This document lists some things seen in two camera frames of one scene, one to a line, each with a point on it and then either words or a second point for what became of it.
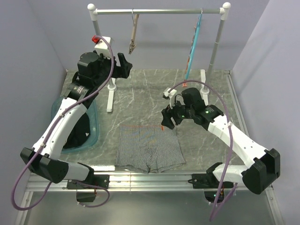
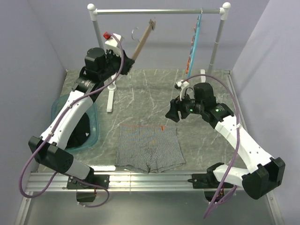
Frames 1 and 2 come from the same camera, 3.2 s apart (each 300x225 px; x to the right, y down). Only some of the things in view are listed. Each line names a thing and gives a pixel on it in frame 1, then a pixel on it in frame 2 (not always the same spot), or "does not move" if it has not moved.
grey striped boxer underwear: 148,148 does not move
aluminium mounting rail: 171,181 does not move
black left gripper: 125,65 does not move
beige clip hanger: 132,43 -> 152,24
